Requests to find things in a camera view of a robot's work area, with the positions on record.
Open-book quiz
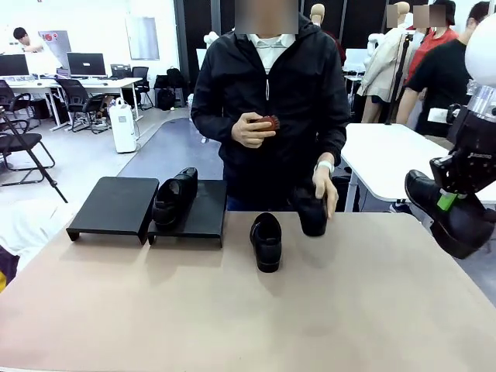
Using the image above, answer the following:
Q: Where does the person's left hand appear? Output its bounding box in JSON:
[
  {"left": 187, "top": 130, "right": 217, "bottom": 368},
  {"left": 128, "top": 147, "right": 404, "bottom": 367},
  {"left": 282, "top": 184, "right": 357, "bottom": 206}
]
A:
[{"left": 312, "top": 166, "right": 339, "bottom": 221}]

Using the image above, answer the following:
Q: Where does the mannequin in beige coat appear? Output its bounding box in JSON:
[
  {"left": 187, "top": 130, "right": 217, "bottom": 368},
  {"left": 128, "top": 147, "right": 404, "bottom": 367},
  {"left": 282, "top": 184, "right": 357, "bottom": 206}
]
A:
[{"left": 356, "top": 2, "right": 414, "bottom": 125}]

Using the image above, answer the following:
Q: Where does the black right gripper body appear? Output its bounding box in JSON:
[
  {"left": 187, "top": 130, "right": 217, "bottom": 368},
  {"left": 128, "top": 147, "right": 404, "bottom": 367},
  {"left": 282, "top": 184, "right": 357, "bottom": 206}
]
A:
[{"left": 451, "top": 112, "right": 496, "bottom": 195}]

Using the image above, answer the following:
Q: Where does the black bag under table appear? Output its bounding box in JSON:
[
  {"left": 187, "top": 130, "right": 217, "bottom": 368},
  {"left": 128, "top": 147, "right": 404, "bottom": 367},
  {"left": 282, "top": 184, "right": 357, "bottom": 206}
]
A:
[{"left": 331, "top": 174, "right": 352, "bottom": 212}]

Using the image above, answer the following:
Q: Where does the person in white t-shirt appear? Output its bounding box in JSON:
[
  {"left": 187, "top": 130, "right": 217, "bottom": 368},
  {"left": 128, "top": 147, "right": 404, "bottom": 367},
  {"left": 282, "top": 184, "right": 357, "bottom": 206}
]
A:
[{"left": 12, "top": 26, "right": 46, "bottom": 55}]

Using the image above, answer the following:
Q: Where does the person in black jacket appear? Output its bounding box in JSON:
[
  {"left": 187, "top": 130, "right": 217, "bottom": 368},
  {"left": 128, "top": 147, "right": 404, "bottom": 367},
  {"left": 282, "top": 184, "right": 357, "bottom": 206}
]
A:
[{"left": 191, "top": 11, "right": 352, "bottom": 212}]

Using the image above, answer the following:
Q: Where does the long white office desk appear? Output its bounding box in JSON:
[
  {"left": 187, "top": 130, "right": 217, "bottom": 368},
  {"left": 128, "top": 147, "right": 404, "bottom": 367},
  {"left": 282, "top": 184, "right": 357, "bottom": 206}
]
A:
[{"left": 0, "top": 76, "right": 143, "bottom": 133}]

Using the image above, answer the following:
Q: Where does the black mesh office chair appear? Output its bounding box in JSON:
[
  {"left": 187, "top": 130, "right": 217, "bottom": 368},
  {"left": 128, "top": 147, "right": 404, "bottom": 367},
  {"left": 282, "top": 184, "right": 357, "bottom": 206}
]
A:
[
  {"left": 55, "top": 78, "right": 109, "bottom": 136},
  {"left": 131, "top": 66, "right": 155, "bottom": 112},
  {"left": 0, "top": 79, "right": 42, "bottom": 129}
]

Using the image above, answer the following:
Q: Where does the white air purifier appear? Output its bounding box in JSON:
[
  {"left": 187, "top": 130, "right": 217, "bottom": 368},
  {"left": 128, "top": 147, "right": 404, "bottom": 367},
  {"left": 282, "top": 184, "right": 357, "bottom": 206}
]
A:
[{"left": 108, "top": 96, "right": 138, "bottom": 154}]

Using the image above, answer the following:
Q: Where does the black folding chair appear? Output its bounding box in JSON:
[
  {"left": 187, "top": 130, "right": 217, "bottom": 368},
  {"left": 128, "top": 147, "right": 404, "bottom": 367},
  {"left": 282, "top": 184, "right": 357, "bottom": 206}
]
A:
[{"left": 0, "top": 119, "right": 56, "bottom": 186}]

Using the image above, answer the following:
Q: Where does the black metal shoe stand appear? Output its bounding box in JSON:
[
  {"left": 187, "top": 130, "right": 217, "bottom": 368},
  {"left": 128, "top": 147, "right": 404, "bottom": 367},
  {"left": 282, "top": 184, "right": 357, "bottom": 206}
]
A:
[
  {"left": 146, "top": 178, "right": 229, "bottom": 249},
  {"left": 65, "top": 177, "right": 160, "bottom": 246}
]

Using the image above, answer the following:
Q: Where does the white paper tag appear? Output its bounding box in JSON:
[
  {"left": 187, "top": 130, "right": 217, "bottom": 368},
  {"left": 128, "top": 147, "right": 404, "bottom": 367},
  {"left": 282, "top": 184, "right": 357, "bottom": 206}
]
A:
[{"left": 428, "top": 108, "right": 450, "bottom": 125}]

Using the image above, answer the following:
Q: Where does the white background table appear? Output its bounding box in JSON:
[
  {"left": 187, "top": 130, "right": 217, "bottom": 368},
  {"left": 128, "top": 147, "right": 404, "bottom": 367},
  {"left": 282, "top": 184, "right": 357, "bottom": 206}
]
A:
[{"left": 340, "top": 122, "right": 458, "bottom": 212}]

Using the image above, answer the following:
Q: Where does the grey board with red circle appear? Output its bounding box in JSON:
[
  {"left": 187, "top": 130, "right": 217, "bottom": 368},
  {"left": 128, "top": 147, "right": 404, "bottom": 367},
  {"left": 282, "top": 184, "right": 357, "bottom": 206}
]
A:
[{"left": 38, "top": 29, "right": 73, "bottom": 77}]

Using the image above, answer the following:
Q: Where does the black camera tripod pole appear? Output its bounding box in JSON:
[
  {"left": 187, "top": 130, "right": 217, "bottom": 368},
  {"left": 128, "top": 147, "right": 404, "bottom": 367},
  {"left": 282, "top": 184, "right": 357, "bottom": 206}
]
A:
[{"left": 384, "top": 33, "right": 412, "bottom": 127}]

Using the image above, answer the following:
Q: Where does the mannequin in dark red top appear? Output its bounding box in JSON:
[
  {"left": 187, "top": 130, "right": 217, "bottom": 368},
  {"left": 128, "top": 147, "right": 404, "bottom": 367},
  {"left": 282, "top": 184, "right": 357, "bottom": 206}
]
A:
[{"left": 309, "top": 3, "right": 346, "bottom": 67}]

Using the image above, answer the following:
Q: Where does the wooden shoe brush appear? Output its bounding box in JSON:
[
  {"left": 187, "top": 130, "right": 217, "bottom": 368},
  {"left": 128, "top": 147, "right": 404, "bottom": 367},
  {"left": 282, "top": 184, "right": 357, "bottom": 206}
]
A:
[{"left": 249, "top": 115, "right": 281, "bottom": 135}]

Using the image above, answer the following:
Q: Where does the black tripod leg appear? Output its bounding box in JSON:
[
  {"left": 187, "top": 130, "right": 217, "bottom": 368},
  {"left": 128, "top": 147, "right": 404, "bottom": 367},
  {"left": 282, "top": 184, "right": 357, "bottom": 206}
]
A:
[{"left": 0, "top": 108, "right": 69, "bottom": 205}]

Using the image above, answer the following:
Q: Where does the person's right hand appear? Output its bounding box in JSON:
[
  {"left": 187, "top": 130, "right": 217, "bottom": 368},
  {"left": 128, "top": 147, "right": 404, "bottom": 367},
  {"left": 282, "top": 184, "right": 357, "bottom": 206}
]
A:
[{"left": 231, "top": 113, "right": 277, "bottom": 149}]

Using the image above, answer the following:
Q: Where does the black desktop printer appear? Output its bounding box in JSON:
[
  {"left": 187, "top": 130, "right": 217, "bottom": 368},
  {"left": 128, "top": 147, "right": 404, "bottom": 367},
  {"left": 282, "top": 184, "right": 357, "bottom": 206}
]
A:
[{"left": 110, "top": 64, "right": 133, "bottom": 81}]

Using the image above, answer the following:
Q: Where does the person's left forearm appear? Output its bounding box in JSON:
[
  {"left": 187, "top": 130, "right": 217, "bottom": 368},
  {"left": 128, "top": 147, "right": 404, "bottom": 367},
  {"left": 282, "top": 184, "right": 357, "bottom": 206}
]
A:
[{"left": 319, "top": 115, "right": 349, "bottom": 167}]

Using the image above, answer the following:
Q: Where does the black computer monitor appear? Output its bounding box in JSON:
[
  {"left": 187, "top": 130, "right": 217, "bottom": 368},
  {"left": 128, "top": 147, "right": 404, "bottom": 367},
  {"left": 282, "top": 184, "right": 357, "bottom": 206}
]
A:
[
  {"left": 67, "top": 52, "right": 107, "bottom": 78},
  {"left": 0, "top": 53, "right": 30, "bottom": 78}
]

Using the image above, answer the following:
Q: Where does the grey wall panel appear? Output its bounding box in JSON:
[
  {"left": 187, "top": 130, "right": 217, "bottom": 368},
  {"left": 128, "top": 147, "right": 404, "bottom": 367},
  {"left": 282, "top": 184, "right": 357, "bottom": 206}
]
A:
[{"left": 126, "top": 15, "right": 160, "bottom": 61}]

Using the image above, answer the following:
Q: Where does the small black leather shoe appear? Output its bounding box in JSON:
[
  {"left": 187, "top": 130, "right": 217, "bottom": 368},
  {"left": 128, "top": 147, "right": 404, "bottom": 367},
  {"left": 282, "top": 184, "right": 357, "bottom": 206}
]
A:
[
  {"left": 296, "top": 185, "right": 330, "bottom": 237},
  {"left": 250, "top": 212, "right": 283, "bottom": 274}
]

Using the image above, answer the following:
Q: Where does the purple yellow object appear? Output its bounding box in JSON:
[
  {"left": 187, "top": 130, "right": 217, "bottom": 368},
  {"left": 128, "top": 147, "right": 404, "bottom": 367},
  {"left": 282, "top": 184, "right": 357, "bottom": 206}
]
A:
[{"left": 0, "top": 246, "right": 20, "bottom": 294}]

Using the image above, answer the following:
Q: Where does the large black leather shoe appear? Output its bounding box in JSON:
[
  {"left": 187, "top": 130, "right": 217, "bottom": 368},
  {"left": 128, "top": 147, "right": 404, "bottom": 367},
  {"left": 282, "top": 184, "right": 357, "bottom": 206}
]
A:
[
  {"left": 151, "top": 167, "right": 199, "bottom": 233},
  {"left": 405, "top": 169, "right": 496, "bottom": 260}
]

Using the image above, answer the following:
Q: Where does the bystander in black t-shirt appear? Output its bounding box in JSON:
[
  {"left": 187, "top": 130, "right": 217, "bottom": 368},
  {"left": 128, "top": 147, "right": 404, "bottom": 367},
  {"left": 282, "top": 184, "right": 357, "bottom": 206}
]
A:
[{"left": 394, "top": 1, "right": 491, "bottom": 136}]

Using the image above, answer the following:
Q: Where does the person's right forearm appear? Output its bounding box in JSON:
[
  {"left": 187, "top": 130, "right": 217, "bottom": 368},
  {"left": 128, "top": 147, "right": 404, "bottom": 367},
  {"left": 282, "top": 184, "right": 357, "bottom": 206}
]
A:
[{"left": 191, "top": 104, "right": 237, "bottom": 143}]

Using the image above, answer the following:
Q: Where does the mannequin in red t-shirt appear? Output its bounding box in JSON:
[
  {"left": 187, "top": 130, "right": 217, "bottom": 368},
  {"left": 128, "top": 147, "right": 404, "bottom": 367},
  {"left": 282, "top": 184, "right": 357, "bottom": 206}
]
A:
[{"left": 405, "top": 0, "right": 460, "bottom": 86}]

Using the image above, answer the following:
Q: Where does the black backpack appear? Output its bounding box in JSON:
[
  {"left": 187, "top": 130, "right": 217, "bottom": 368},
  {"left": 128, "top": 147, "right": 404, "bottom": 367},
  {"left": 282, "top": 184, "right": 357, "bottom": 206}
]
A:
[
  {"left": 156, "top": 88, "right": 176, "bottom": 112},
  {"left": 166, "top": 67, "right": 186, "bottom": 91}
]

